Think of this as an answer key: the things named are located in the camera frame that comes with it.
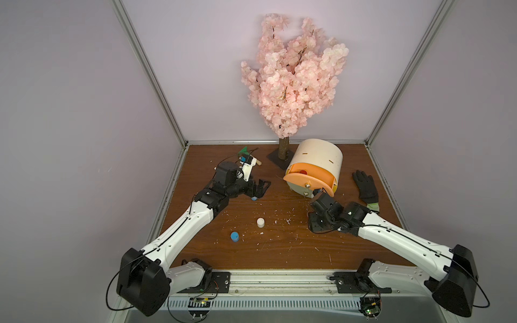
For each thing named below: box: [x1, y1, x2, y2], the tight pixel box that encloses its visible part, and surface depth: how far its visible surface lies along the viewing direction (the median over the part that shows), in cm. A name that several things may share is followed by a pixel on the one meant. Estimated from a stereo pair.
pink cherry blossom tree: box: [240, 13, 350, 171], surface depth 71 cm
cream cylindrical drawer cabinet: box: [283, 138, 344, 199], surface depth 85 cm
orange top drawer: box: [282, 162, 336, 198], surface depth 81 cm
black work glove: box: [352, 169, 380, 213], surface depth 101 cm
